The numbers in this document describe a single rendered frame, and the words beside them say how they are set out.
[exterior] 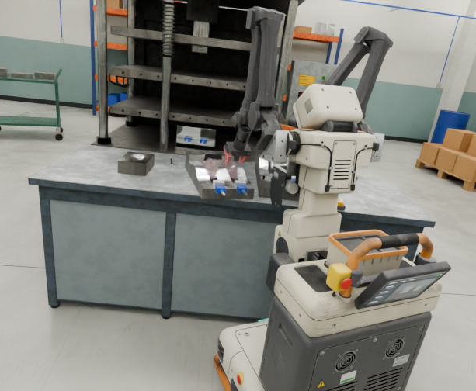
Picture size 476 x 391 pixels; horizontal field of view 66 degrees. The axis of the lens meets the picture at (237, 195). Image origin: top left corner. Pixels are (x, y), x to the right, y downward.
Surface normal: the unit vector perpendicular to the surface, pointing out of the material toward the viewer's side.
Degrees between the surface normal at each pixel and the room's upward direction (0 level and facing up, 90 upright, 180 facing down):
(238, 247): 90
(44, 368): 0
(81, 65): 90
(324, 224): 82
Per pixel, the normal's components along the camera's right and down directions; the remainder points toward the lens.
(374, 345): 0.38, 0.37
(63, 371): 0.11, -0.93
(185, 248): 0.00, 0.36
